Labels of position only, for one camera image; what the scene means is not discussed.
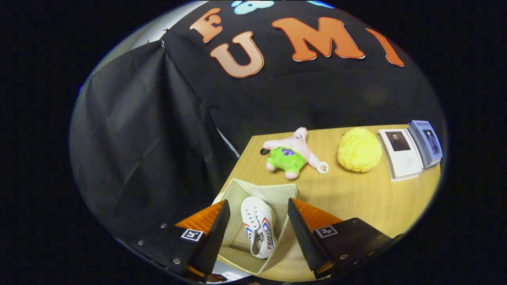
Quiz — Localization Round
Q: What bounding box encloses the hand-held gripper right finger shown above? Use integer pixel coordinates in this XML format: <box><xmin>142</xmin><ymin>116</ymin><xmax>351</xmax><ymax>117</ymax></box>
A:
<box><xmin>288</xmin><ymin>198</ymin><xmax>404</xmax><ymax>279</ymax></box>

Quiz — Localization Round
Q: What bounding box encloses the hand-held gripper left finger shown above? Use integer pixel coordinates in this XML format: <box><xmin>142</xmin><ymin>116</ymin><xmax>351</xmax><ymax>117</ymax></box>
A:
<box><xmin>137</xmin><ymin>199</ymin><xmax>231</xmax><ymax>282</ymax></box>

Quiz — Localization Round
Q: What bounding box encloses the white shoe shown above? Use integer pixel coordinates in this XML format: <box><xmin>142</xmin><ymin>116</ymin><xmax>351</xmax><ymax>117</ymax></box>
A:
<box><xmin>240</xmin><ymin>196</ymin><xmax>277</xmax><ymax>259</ymax></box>

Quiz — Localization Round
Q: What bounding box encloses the beige fabric storage box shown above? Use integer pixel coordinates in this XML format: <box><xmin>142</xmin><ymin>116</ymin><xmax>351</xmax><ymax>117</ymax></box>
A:
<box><xmin>212</xmin><ymin>178</ymin><xmax>298</xmax><ymax>276</ymax></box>

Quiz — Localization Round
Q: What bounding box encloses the pink star plush toy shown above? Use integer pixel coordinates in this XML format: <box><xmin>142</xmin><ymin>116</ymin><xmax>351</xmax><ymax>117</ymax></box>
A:
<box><xmin>262</xmin><ymin>127</ymin><xmax>329</xmax><ymax>181</ymax></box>

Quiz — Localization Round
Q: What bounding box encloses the yellow plush bread toy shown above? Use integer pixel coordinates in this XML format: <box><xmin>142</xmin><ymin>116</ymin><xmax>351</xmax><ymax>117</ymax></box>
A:
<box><xmin>337</xmin><ymin>127</ymin><xmax>383</xmax><ymax>173</ymax></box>

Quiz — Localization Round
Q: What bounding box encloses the white portrait cover book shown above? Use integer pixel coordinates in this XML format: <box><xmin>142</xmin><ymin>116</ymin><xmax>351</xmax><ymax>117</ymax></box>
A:
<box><xmin>377</xmin><ymin>128</ymin><xmax>424</xmax><ymax>182</ymax></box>

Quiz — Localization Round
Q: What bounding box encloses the blue cover book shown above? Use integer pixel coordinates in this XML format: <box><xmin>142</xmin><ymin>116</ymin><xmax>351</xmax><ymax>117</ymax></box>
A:
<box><xmin>408</xmin><ymin>120</ymin><xmax>443</xmax><ymax>169</ymax></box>

